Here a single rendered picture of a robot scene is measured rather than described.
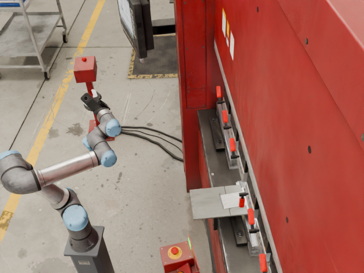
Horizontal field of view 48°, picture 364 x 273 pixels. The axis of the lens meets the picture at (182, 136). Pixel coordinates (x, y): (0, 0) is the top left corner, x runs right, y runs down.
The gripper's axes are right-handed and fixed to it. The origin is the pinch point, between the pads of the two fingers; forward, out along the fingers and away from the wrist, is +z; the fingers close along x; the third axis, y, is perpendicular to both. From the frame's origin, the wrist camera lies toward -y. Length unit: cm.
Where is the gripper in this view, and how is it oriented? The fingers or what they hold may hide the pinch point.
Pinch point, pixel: (88, 94)
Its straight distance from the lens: 223.2
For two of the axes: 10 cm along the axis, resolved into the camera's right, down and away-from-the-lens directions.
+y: 5.2, 4.6, 7.1
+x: 7.0, -7.1, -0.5
